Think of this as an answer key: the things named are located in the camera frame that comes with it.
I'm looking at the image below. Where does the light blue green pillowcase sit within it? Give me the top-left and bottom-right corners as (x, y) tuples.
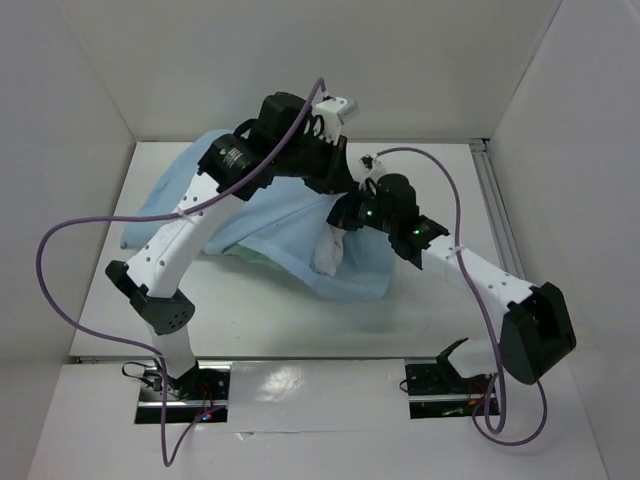
(119, 128), (400, 304)

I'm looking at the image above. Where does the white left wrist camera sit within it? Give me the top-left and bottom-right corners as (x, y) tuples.
(311, 96), (359, 145)

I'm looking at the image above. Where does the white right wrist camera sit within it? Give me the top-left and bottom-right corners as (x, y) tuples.
(358, 155), (387, 194)

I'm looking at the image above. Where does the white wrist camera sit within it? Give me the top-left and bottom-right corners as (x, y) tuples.
(358, 155), (387, 194)
(311, 96), (359, 145)

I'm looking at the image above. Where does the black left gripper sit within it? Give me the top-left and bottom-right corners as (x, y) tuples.
(275, 129), (357, 196)

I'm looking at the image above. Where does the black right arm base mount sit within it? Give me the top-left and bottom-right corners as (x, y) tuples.
(398, 338), (500, 420)

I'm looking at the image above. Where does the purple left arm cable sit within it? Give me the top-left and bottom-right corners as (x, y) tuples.
(35, 76), (326, 467)

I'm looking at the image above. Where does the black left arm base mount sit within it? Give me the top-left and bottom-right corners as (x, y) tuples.
(121, 361), (231, 425)

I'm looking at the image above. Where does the white pillow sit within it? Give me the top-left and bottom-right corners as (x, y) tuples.
(311, 225), (346, 277)

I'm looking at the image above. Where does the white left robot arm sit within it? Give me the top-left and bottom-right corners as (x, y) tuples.
(106, 92), (358, 399)

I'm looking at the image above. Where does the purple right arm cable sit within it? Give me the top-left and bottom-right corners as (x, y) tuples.
(372, 147), (548, 446)

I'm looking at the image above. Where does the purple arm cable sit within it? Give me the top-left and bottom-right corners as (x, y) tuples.
(372, 147), (548, 446)
(35, 76), (326, 467)

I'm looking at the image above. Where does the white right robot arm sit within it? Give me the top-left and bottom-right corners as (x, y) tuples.
(327, 174), (576, 392)

